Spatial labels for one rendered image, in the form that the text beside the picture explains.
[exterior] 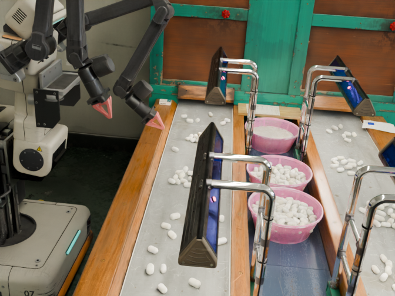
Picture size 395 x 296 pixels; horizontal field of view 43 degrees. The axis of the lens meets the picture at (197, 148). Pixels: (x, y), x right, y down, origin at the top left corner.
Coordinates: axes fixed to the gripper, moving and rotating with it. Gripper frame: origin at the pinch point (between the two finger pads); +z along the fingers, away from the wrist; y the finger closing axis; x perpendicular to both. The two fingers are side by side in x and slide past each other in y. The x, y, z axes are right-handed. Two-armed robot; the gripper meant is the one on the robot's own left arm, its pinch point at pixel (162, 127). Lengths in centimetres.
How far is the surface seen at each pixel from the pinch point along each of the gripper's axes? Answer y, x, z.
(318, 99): 49, -51, 56
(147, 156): -18.4, 7.0, 1.0
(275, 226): -61, -25, 40
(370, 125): 37, -62, 80
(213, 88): -25.3, -35.1, -1.4
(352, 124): 43, -55, 77
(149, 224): -64, 4, 9
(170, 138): 6.7, 4.1, 7.7
